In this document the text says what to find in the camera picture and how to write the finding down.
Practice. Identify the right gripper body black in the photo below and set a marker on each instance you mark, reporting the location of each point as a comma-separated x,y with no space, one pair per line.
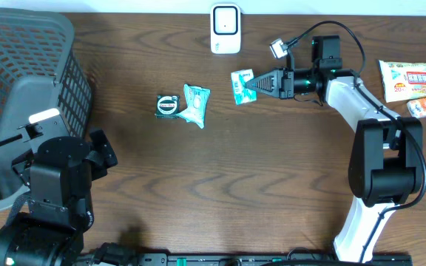
295,81

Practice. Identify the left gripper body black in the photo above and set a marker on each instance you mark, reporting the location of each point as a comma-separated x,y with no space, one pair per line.
94,159

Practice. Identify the teal tissue pack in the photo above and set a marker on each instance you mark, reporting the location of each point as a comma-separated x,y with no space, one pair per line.
240,92

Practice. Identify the teal snack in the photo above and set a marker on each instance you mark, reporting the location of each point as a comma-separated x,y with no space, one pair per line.
196,102

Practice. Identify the black round-label item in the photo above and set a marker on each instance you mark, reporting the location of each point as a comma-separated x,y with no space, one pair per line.
167,106

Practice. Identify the yellow snack bag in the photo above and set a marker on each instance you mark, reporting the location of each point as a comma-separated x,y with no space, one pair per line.
403,81

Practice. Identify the orange juice carton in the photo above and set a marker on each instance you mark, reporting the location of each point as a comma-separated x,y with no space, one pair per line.
417,107

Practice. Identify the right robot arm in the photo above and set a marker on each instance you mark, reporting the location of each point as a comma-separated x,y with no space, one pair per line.
387,169

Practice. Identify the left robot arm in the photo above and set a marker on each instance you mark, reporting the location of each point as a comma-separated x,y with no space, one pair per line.
46,224

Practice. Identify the white barcode scanner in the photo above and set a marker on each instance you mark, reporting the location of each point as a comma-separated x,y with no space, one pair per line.
225,29

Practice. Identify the grey plastic mesh basket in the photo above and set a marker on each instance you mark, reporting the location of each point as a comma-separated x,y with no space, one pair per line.
38,71

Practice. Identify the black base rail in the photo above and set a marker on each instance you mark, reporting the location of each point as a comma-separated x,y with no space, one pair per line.
162,259

